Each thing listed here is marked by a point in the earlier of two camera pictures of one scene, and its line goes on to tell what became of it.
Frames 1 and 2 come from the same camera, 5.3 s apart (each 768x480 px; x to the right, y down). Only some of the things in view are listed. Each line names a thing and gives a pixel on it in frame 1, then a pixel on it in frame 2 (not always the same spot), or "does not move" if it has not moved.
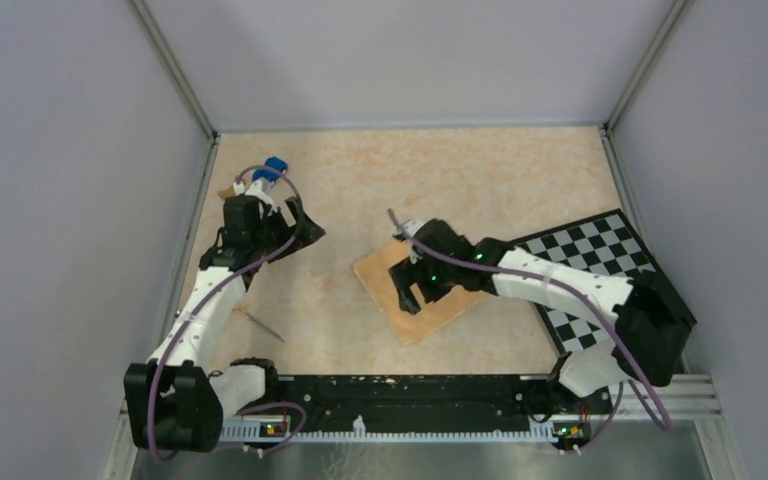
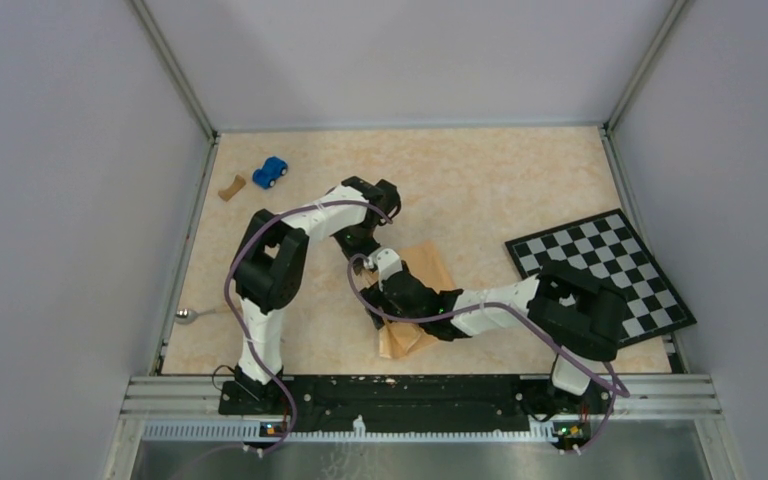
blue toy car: (275, 166) does not move
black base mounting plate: (491, 402) does not move
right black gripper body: (434, 277) -> (374, 299)
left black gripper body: (274, 230) -> (357, 239)
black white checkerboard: (606, 242) does not move
